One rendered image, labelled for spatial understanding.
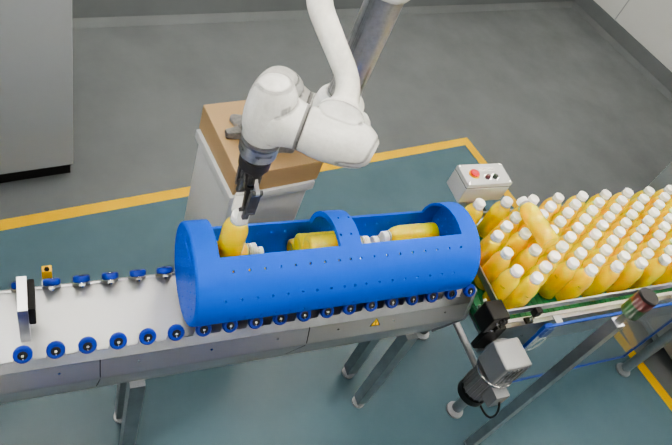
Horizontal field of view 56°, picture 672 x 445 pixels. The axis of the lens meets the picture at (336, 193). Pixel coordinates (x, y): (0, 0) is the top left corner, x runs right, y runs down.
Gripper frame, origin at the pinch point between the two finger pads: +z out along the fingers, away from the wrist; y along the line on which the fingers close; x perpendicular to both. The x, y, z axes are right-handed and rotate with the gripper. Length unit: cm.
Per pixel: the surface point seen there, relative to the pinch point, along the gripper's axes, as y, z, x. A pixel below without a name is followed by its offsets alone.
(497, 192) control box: -23, 31, 110
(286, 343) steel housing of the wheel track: 15, 49, 20
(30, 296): 2, 27, -49
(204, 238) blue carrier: 0.0, 11.2, -7.6
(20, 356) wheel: 12, 38, -52
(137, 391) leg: 11, 75, -22
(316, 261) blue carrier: 9.0, 13.8, 21.4
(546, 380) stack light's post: 38, 67, 120
